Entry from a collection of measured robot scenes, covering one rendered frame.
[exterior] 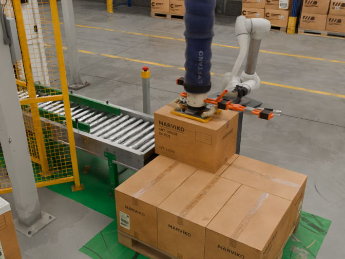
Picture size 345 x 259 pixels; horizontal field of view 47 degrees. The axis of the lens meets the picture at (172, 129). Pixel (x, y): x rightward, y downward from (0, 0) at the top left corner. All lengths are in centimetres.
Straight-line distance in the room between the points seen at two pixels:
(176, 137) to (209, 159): 33
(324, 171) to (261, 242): 203
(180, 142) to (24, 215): 146
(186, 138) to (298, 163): 174
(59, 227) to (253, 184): 171
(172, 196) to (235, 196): 47
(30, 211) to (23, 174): 38
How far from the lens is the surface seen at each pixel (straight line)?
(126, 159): 356
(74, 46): 651
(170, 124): 329
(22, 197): 357
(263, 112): 305
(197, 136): 319
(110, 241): 347
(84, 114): 439
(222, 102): 319
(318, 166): 464
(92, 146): 380
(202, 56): 308
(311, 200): 409
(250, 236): 272
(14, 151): 334
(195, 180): 318
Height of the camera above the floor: 235
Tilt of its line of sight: 27 degrees down
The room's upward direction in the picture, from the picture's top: straight up
